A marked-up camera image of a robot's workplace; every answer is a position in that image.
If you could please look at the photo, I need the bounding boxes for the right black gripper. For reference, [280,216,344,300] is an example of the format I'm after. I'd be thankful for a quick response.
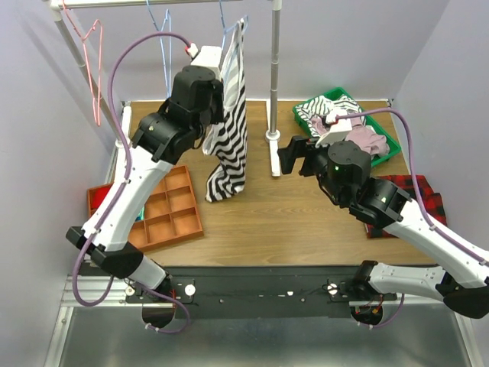
[277,132,345,205]

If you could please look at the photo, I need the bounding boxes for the black white striped tank top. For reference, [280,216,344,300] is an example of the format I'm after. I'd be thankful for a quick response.
[202,18,248,203]

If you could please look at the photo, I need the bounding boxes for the blue wire hanger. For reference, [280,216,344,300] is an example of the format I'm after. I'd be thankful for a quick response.
[145,0,173,98]
[218,0,249,50]

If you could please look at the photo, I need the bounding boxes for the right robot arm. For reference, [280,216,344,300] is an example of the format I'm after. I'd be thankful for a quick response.
[278,136,488,319]

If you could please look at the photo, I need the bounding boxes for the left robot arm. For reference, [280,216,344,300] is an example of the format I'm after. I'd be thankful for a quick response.
[66,66,224,302]

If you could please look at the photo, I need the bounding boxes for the thin striped garment in bin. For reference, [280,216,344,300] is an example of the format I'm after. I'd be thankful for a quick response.
[293,94,361,137]

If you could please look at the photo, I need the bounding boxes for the pink garment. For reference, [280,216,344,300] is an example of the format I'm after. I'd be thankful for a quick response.
[327,118,390,157]

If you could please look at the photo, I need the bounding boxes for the wooden compartment tray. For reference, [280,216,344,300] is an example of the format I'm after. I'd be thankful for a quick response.
[86,164,205,253]

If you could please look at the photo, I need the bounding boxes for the teal sock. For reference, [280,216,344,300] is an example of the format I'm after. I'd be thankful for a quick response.
[135,208,144,222]

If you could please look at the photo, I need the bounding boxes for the red sock left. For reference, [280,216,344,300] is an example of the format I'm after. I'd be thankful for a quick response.
[91,185,112,209]

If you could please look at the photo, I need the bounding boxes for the red black plaid shirt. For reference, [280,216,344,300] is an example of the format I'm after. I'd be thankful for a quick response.
[365,175,448,239]

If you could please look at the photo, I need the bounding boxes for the metal clothes rack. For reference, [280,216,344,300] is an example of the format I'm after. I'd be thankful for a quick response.
[66,0,283,177]

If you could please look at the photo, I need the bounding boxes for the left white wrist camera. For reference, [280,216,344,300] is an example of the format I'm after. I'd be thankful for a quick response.
[191,46,222,80]

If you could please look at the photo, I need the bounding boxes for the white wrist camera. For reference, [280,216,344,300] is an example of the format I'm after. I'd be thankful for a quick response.
[191,46,222,80]
[315,119,352,148]

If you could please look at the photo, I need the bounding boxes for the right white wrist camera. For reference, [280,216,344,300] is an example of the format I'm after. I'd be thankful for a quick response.
[315,119,352,148]

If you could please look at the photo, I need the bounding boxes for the pink wire hanger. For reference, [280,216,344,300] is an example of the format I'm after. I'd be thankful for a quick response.
[61,1,104,127]

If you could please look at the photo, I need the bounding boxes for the black mounting base plate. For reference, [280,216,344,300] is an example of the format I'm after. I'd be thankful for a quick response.
[125,263,425,320]

